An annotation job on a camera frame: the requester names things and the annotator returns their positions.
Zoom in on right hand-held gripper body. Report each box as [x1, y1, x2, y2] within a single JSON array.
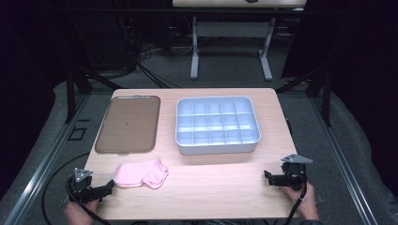
[[275, 153, 314, 191]]

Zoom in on aluminium floor rail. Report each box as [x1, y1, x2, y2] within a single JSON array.
[[309, 97, 380, 225], [2, 93, 92, 225]]

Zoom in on black metal stand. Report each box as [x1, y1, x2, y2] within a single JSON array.
[[275, 67, 333, 128], [63, 62, 124, 125]]

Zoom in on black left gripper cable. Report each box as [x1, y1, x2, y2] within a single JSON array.
[[41, 152, 111, 225]]

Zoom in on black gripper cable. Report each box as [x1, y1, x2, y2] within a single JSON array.
[[284, 170, 310, 225], [41, 152, 111, 225]]

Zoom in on white divided organizer box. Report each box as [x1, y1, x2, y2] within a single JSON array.
[[175, 95, 262, 157]]

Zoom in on person's left hand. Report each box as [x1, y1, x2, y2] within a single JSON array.
[[64, 200, 101, 225]]

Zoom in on bundle of floor cables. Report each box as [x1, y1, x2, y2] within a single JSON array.
[[123, 15, 183, 90]]

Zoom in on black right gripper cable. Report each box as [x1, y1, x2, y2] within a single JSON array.
[[284, 170, 310, 225]]

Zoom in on person's right hand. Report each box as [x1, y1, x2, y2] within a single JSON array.
[[279, 182, 320, 221]]

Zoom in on white-legged desk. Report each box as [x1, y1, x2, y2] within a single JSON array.
[[171, 0, 308, 82]]

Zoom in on brown tray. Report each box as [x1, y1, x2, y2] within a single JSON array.
[[94, 95, 161, 155]]

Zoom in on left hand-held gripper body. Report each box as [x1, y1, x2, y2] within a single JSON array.
[[66, 167, 107, 204]]

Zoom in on pink sock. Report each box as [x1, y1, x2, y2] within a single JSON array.
[[141, 159, 170, 190], [112, 157, 161, 188]]

